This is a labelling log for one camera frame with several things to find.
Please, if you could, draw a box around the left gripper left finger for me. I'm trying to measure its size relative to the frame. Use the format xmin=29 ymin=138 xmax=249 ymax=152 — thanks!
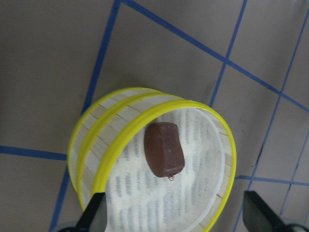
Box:
xmin=74 ymin=192 xmax=107 ymax=232

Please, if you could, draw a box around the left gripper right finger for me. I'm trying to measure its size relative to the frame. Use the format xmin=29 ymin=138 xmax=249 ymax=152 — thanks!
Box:
xmin=242 ymin=191 xmax=289 ymax=232

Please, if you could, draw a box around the yellow steamer layer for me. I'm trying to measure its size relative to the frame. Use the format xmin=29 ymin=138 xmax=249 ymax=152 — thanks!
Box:
xmin=68 ymin=87 xmax=161 ymax=209
xmin=69 ymin=88 xmax=236 ymax=232

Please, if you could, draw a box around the brown steamed bun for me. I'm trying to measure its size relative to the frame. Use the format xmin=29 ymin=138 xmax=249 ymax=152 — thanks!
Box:
xmin=144 ymin=122 xmax=185 ymax=180

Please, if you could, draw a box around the white steamer cloth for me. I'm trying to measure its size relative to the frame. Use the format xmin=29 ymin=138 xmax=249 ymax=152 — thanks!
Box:
xmin=105 ymin=108 xmax=225 ymax=232

